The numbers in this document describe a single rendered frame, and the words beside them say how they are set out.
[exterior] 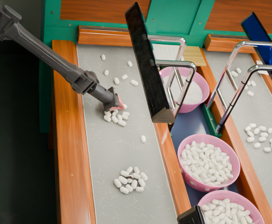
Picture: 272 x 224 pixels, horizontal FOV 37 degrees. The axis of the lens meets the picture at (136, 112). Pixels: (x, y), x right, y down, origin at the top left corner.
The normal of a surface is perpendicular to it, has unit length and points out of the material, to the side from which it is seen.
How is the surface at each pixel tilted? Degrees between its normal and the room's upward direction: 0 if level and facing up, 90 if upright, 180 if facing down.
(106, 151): 0
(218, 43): 90
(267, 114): 0
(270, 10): 90
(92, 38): 90
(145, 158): 0
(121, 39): 90
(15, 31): 74
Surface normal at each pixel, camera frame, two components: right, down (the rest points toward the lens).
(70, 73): 0.19, 0.53
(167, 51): 0.20, -0.67
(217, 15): 0.17, 0.74
